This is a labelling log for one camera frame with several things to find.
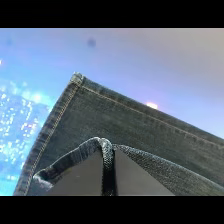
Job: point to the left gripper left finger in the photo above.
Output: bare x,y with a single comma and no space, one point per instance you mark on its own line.
83,180

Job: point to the blue jeans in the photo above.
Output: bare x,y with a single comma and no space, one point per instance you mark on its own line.
110,120

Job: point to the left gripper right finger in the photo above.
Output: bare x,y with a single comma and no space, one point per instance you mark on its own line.
136,181

